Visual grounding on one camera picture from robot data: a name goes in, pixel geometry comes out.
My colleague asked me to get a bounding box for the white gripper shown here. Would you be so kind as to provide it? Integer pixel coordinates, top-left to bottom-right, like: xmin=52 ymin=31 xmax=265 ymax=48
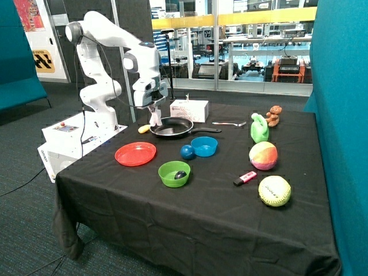
xmin=132 ymin=77 xmax=168 ymax=114

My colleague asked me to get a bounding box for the white paper tissue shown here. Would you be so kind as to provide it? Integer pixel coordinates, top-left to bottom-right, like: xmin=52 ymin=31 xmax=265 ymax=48
xmin=149 ymin=109 xmax=163 ymax=127

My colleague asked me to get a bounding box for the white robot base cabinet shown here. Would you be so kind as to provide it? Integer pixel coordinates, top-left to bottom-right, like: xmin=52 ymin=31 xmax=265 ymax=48
xmin=38 ymin=111 xmax=127 ymax=183

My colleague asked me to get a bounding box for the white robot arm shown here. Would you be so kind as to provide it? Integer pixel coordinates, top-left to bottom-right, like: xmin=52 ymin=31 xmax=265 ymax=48
xmin=66 ymin=11 xmax=168 ymax=131

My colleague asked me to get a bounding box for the red plastic plate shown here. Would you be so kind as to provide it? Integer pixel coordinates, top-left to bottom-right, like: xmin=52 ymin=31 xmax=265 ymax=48
xmin=114 ymin=141 xmax=156 ymax=167

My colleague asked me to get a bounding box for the yellow lemon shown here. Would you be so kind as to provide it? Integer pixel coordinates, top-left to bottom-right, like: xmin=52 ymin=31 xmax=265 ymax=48
xmin=138 ymin=124 xmax=151 ymax=134

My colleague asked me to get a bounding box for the black frying pan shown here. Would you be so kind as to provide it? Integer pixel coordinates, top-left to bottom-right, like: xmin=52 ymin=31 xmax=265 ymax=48
xmin=149 ymin=117 xmax=222 ymax=137

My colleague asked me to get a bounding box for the white patterned tissue box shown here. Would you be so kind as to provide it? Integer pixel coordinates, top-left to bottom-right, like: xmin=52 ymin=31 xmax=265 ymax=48
xmin=170 ymin=94 xmax=209 ymax=123

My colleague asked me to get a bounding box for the blue ball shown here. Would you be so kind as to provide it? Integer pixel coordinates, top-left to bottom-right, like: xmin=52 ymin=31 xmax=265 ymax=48
xmin=180 ymin=144 xmax=196 ymax=160

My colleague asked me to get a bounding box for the blue plastic bowl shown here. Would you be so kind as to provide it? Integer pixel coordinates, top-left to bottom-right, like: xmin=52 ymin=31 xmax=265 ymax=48
xmin=190 ymin=136 xmax=218 ymax=157

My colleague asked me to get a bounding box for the green plastic bowl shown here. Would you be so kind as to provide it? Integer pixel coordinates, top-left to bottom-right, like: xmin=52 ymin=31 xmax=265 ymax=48
xmin=158 ymin=161 xmax=191 ymax=188

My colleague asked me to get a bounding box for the small dark ball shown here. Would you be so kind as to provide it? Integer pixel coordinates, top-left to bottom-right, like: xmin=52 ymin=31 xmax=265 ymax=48
xmin=174 ymin=170 xmax=187 ymax=179

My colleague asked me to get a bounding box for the silver fork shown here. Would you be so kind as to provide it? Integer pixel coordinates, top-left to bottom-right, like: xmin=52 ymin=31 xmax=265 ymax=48
xmin=212 ymin=121 xmax=247 ymax=128

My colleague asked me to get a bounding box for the black tablecloth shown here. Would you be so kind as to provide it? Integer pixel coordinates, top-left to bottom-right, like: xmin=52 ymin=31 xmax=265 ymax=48
xmin=52 ymin=104 xmax=342 ymax=275

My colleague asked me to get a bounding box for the pink highlighter pen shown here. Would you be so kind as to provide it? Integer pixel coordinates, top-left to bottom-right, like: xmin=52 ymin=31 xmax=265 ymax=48
xmin=233 ymin=171 xmax=257 ymax=187

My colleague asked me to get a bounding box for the brown teddy bear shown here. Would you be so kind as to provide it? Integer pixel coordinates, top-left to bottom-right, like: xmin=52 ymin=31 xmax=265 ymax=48
xmin=266 ymin=105 xmax=282 ymax=128

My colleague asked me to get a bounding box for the multicoloured soft ball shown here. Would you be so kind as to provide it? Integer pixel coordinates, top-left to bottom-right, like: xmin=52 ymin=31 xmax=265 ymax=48
xmin=249 ymin=141 xmax=278 ymax=171

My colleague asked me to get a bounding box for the teal sofa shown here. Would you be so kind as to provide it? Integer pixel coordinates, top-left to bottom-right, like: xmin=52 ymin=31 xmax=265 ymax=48
xmin=0 ymin=0 xmax=48 ymax=111

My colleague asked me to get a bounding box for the yellow softball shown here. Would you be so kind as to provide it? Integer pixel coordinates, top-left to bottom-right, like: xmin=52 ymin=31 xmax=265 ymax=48
xmin=258 ymin=175 xmax=292 ymax=207

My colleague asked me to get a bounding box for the teal partition panel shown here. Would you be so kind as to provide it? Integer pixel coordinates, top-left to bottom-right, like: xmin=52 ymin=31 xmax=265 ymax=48
xmin=304 ymin=1 xmax=367 ymax=275

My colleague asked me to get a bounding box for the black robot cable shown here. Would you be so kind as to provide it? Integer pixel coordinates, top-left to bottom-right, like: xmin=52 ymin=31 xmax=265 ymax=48
xmin=74 ymin=34 xmax=139 ymax=158

